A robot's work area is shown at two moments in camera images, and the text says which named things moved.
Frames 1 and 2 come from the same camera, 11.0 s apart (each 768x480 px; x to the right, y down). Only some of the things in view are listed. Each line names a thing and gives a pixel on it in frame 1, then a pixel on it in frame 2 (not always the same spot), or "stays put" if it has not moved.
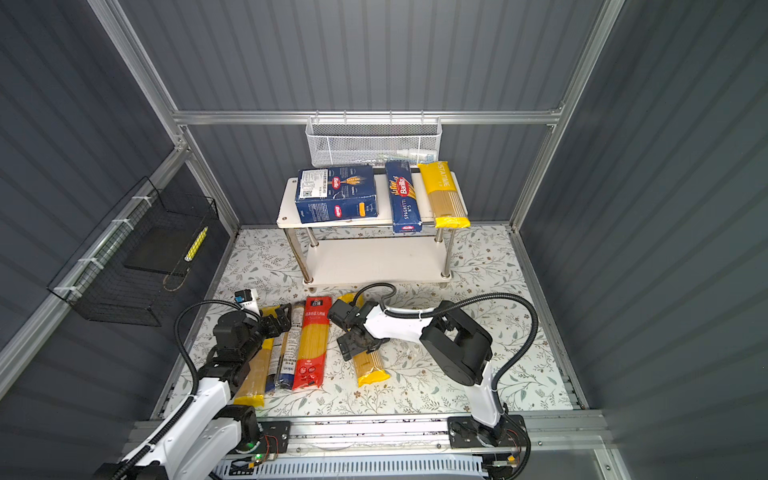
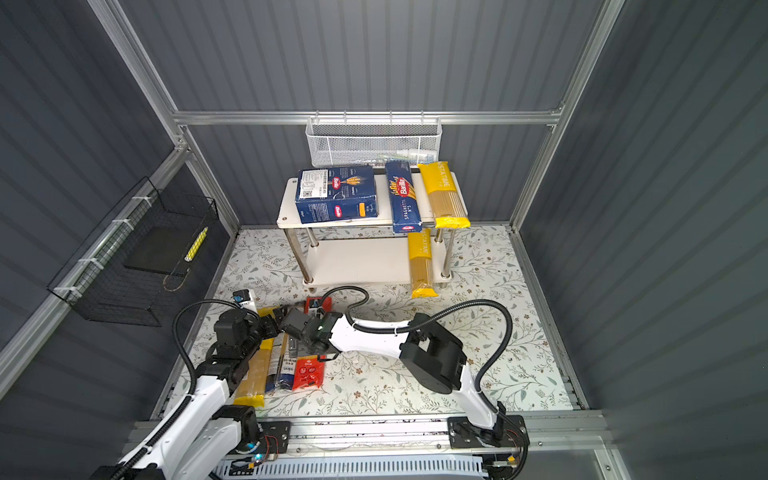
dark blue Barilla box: x=333 y=194 stays put
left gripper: x=281 y=321 stays put
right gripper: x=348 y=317 → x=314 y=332
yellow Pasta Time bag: x=369 y=367 → x=421 y=265
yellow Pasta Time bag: x=445 y=202 stays put
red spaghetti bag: x=312 y=355 stays put
